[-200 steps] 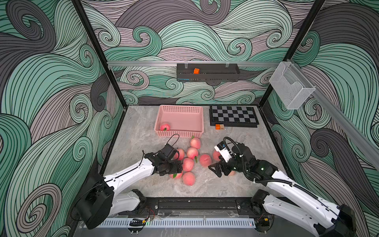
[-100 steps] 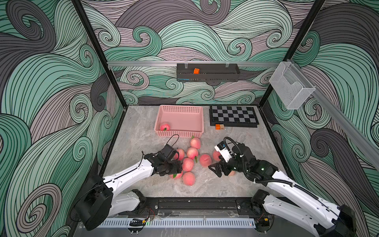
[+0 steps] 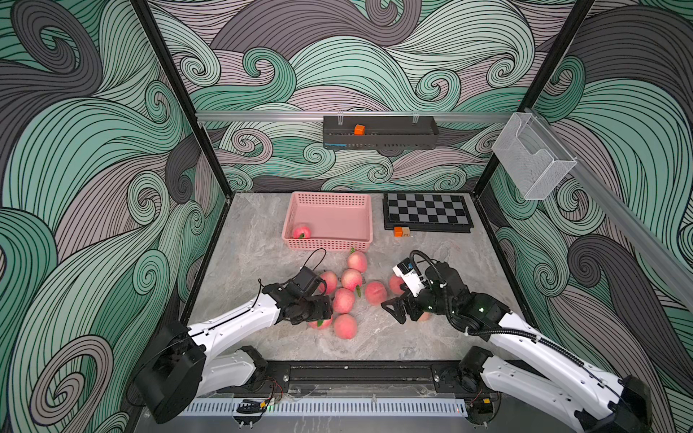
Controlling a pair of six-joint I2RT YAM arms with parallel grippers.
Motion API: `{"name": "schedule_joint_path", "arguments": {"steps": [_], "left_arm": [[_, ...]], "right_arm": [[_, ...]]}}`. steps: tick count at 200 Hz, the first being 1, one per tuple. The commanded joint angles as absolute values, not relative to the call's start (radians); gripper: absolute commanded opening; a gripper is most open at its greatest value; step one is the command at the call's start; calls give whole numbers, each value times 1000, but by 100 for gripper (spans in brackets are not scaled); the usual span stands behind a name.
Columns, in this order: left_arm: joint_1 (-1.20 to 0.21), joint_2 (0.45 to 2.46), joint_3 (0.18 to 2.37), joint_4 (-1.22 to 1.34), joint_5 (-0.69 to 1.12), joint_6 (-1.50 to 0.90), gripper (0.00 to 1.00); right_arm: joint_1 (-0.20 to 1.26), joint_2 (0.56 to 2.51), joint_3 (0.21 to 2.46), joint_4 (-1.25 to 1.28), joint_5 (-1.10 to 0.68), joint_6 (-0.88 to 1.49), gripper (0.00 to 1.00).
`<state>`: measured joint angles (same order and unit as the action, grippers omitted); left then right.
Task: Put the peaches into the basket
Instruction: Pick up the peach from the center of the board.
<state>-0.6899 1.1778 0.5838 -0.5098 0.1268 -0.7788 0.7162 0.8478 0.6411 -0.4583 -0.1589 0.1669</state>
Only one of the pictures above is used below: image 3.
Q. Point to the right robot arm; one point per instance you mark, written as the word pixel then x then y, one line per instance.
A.
pixel 547 376

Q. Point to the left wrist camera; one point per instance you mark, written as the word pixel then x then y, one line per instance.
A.
pixel 305 282

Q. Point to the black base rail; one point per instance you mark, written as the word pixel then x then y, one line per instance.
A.
pixel 447 373

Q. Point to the black grey chessboard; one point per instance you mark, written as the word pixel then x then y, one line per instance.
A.
pixel 426 212

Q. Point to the peach nearest basket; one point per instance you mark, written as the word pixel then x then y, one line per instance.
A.
pixel 357 260

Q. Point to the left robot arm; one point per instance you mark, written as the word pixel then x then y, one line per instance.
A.
pixel 183 362

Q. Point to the peach with leaf front-left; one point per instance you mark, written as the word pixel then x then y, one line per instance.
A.
pixel 320 324

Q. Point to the white slotted cable duct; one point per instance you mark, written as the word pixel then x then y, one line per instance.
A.
pixel 333 407

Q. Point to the pink plastic basket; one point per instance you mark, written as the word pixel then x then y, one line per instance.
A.
pixel 338 221

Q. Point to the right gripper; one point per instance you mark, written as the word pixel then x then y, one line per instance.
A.
pixel 400 308

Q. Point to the aluminium rail right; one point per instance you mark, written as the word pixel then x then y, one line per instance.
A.
pixel 596 171

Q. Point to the clear acrylic wall box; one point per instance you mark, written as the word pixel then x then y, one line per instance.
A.
pixel 532 155

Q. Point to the black wall tray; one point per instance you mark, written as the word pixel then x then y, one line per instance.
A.
pixel 388 133

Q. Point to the peach front bottom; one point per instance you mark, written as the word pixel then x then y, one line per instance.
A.
pixel 345 327

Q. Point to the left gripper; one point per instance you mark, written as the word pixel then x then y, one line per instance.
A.
pixel 321 309

